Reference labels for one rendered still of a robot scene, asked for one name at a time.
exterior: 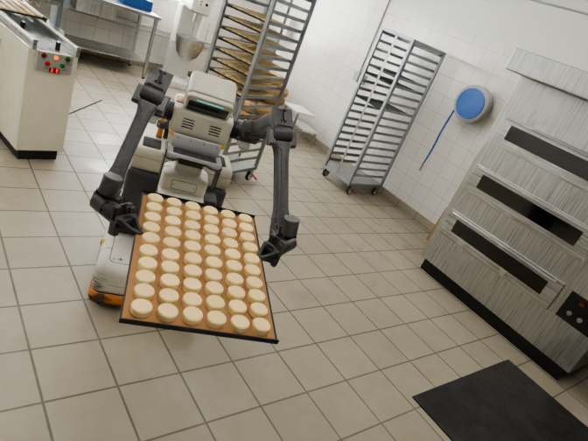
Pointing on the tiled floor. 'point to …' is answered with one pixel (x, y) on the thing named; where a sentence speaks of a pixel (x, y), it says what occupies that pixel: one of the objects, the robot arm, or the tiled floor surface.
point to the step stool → (301, 121)
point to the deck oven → (526, 220)
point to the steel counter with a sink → (105, 9)
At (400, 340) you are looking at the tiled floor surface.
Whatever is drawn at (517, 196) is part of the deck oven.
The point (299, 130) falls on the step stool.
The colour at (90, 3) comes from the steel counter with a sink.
